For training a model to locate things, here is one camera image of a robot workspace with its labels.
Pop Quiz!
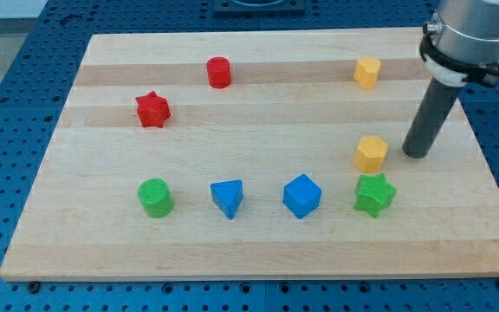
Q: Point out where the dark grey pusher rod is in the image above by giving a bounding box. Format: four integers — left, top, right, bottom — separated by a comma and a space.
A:
402, 78, 462, 159

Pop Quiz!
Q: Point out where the yellow hexagon block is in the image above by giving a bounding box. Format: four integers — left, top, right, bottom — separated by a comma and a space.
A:
353, 136, 389, 173

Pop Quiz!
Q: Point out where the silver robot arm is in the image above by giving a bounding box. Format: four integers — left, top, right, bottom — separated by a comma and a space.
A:
402, 0, 499, 159

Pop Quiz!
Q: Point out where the green star block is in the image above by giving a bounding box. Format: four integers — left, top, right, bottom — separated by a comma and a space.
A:
353, 173, 397, 218

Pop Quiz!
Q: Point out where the blue cube block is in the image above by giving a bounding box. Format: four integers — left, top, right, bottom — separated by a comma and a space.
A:
282, 174, 322, 219

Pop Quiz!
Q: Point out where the wooden board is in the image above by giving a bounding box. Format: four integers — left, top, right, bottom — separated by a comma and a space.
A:
0, 28, 499, 282

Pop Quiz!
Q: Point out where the red cylinder block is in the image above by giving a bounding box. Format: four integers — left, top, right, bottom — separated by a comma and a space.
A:
206, 56, 231, 88

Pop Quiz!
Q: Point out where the blue triangle block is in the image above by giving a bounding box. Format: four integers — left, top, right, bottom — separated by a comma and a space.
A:
211, 179, 243, 220

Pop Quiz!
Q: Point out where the black mounting plate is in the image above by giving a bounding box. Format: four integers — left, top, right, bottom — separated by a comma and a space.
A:
213, 0, 306, 16

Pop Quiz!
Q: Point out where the red star block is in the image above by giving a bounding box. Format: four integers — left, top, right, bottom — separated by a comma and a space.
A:
135, 91, 171, 128

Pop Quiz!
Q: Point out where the green cylinder block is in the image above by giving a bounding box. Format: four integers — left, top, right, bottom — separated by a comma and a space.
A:
137, 179, 174, 218

